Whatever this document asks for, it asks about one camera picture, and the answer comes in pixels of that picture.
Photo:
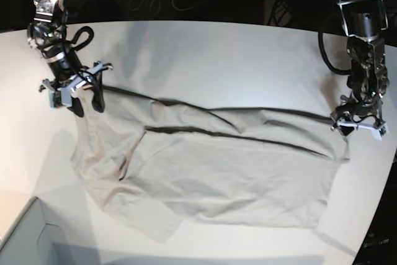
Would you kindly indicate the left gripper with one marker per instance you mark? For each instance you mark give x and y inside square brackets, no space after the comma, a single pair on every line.
[352,114]

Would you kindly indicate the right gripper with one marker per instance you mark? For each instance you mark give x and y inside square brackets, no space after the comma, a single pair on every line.
[61,93]

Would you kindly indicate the beige t-shirt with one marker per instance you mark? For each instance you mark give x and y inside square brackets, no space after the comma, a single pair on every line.
[152,164]

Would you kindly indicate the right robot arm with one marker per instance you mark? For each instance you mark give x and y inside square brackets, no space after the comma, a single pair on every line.
[47,33]

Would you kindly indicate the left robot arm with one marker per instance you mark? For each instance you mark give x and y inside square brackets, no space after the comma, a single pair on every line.
[364,22]

